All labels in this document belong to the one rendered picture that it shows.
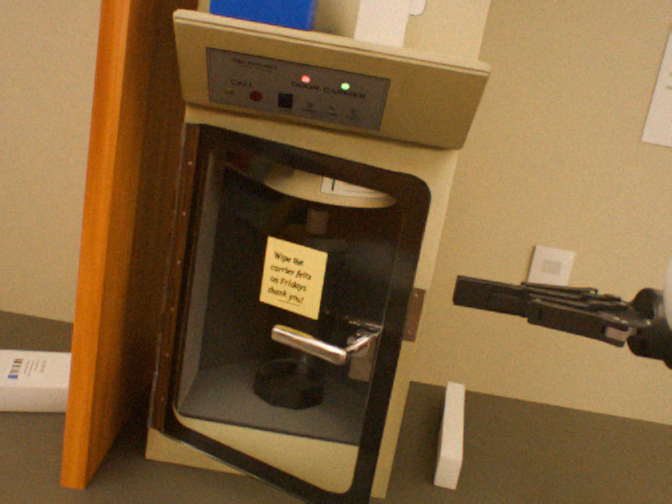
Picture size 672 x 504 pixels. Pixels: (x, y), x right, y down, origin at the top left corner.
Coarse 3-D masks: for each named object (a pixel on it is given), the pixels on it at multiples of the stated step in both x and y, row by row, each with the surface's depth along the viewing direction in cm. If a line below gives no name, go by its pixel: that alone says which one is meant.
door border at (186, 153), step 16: (192, 128) 92; (192, 144) 92; (192, 160) 93; (192, 176) 93; (176, 192) 94; (192, 192) 94; (176, 208) 95; (176, 224) 95; (176, 240) 96; (176, 256) 96; (176, 272) 97; (176, 288) 97; (176, 304) 98; (160, 320) 99; (176, 320) 98; (160, 352) 100; (160, 368) 101; (160, 384) 101; (160, 400) 101; (160, 416) 102; (160, 432) 102
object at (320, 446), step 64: (256, 192) 89; (320, 192) 86; (384, 192) 82; (192, 256) 95; (256, 256) 91; (384, 256) 83; (192, 320) 97; (256, 320) 92; (320, 320) 88; (384, 320) 85; (192, 384) 99; (256, 384) 94; (320, 384) 90; (384, 384) 86; (192, 448) 100; (256, 448) 96; (320, 448) 91
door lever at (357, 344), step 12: (276, 336) 85; (288, 336) 85; (300, 336) 84; (312, 336) 84; (360, 336) 86; (300, 348) 84; (312, 348) 83; (324, 348) 83; (336, 348) 82; (348, 348) 84; (360, 348) 86; (336, 360) 82
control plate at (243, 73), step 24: (216, 48) 82; (216, 72) 85; (240, 72) 85; (264, 72) 84; (288, 72) 84; (312, 72) 83; (336, 72) 83; (216, 96) 89; (240, 96) 88; (264, 96) 87; (312, 96) 86; (336, 96) 86; (360, 96) 85; (384, 96) 85; (336, 120) 89; (360, 120) 89
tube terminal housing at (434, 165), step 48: (336, 0) 89; (432, 0) 89; (480, 0) 89; (432, 48) 90; (288, 144) 94; (336, 144) 94; (384, 144) 93; (432, 192) 95; (432, 240) 96; (384, 432) 104; (384, 480) 105
